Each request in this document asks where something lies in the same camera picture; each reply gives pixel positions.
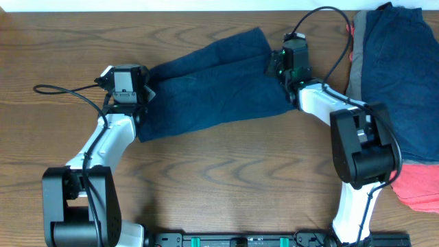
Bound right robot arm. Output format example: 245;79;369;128
265;34;402;246

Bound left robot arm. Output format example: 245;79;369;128
42;64;155;246

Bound grey garment in stack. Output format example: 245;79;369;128
342;9;439;169

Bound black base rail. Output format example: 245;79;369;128
143;231;412;247

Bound red garment in stack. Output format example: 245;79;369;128
346;22;438;213

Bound navy shorts on stack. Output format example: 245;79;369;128
361;1;439;163

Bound navy blue shorts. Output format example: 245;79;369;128
138;28;293;142

